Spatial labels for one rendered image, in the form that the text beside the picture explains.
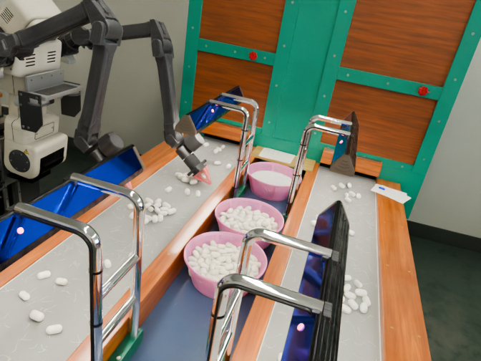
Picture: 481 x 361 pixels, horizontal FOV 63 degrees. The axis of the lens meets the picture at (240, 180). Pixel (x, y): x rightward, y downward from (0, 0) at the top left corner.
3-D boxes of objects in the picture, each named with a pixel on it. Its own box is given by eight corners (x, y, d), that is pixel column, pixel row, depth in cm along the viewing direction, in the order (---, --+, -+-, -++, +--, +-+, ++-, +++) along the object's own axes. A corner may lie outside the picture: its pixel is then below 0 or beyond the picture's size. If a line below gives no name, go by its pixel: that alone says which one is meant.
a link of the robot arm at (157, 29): (172, 19, 164) (159, 14, 154) (175, 53, 166) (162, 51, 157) (86, 30, 179) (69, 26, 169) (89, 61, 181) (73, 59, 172)
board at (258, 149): (249, 156, 204) (250, 154, 203) (257, 147, 217) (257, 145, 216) (311, 172, 197) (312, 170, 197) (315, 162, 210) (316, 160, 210)
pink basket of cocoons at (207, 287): (166, 291, 119) (169, 266, 115) (200, 245, 143) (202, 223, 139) (249, 319, 114) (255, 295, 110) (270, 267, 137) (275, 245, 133)
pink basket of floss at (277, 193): (259, 207, 175) (263, 188, 171) (235, 180, 196) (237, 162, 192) (308, 201, 187) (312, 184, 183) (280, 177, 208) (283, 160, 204)
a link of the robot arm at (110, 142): (89, 135, 142) (73, 140, 134) (109, 117, 138) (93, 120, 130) (109, 162, 143) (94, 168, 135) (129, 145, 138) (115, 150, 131)
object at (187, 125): (174, 131, 140) (175, 112, 137) (229, 97, 195) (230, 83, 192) (195, 136, 138) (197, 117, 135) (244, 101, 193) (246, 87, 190)
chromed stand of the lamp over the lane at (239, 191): (192, 198, 173) (204, 99, 154) (209, 180, 191) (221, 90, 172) (233, 209, 170) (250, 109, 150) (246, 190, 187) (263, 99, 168)
